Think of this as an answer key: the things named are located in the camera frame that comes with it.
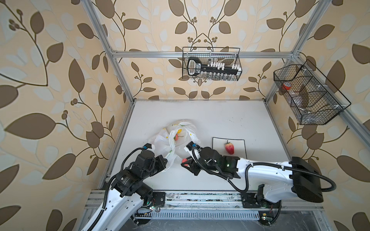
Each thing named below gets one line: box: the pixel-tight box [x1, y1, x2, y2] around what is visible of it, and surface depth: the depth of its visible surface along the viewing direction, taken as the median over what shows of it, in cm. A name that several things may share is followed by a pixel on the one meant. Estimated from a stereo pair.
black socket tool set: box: [187, 56, 242, 81], surface depth 86 cm
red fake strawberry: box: [224, 140, 235, 155], surface depth 91 cm
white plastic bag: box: [148, 119, 201, 171], surface depth 83 cm
